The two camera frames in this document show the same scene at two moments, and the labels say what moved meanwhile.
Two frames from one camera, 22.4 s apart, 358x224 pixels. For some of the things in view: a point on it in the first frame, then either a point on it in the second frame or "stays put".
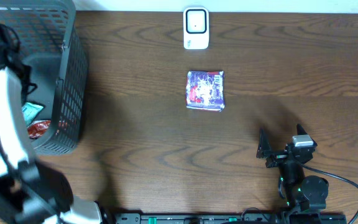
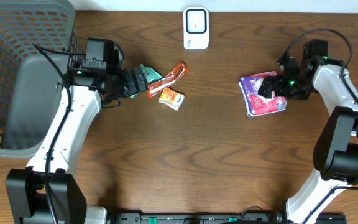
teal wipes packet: (30, 111) -> (150, 75)
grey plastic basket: (52, 50) stays put
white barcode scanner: (196, 28) stays put
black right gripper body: (277, 160) -> (294, 88)
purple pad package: (205, 90) -> (257, 104)
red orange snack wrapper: (38, 128) -> (168, 81)
